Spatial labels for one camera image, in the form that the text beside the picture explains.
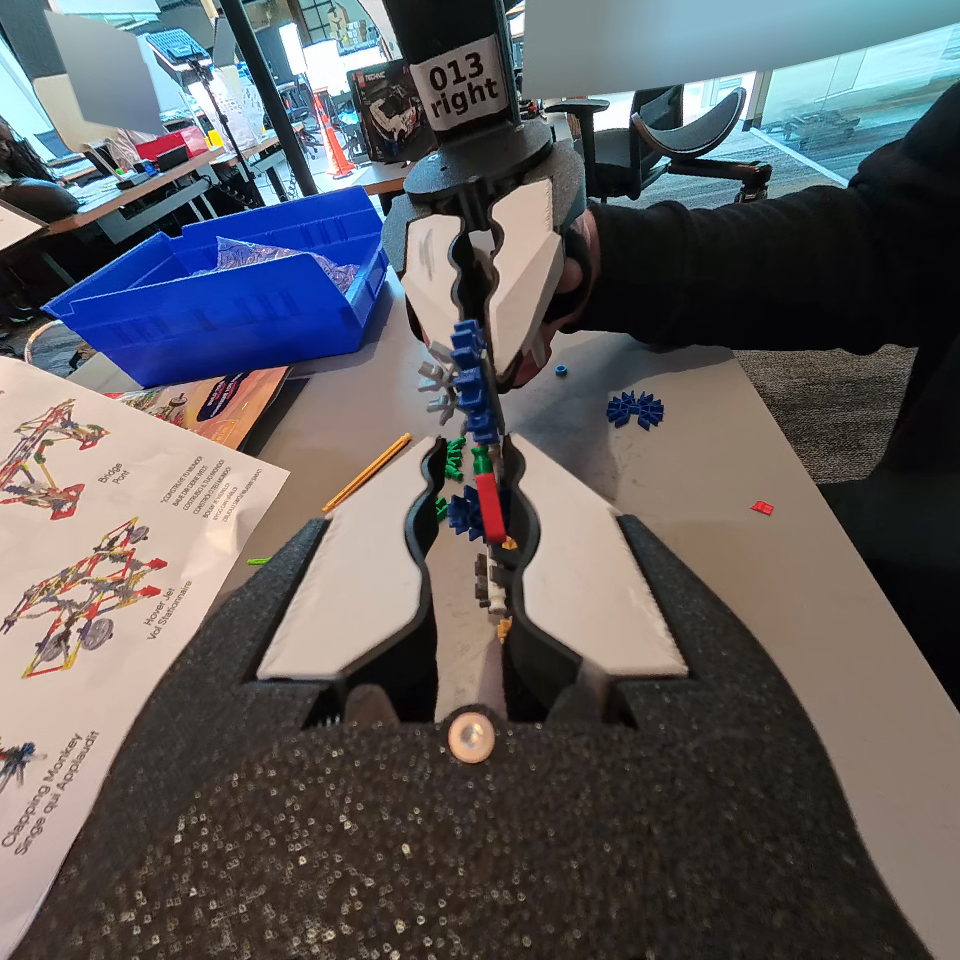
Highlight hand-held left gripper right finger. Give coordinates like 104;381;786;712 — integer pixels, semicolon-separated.
501;432;690;684

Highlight toy car set box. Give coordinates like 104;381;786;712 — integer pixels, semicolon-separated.
346;56;440;165

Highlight orange booklet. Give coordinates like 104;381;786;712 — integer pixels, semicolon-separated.
105;366;294;453

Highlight blue and grey connector assembly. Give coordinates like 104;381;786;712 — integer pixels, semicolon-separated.
416;318;505;445

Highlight black office chair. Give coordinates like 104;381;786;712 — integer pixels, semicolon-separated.
547;84;774;204

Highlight blue plastic bin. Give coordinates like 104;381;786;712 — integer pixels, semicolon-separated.
41;186;391;387

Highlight white toy instruction sheet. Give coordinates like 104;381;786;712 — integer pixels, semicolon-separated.
0;356;291;897

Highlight yellow toy rod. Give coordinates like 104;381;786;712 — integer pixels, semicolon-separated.
322;432;413;514

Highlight clear plastic bag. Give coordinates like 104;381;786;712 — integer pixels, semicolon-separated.
216;236;361;297

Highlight black metal pole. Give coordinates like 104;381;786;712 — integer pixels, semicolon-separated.
217;0;320;198

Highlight person's right hand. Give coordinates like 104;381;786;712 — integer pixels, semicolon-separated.
516;208;599;385

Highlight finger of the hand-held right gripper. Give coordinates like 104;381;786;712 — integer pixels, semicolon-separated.
486;178;567;382
399;216;472;357

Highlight blue snowflake connector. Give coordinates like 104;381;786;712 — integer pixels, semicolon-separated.
606;390;666;429
448;486;490;535

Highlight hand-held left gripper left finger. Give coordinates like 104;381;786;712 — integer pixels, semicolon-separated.
257;433;445;682

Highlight wooden office desk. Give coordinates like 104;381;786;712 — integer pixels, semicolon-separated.
45;146;301;245

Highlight red rod with green end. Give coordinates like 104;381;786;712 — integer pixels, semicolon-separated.
471;442;520;546

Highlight person's right forearm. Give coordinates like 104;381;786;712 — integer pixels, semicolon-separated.
579;78;960;354

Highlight red storage box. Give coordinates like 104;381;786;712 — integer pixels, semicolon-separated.
135;126;207;160

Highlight grey white toy piece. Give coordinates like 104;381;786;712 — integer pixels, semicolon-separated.
474;551;513;616

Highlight orange traffic cone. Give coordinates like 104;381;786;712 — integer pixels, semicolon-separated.
318;88;355;179

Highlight studio light on tripod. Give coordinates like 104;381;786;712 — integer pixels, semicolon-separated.
142;28;260;162

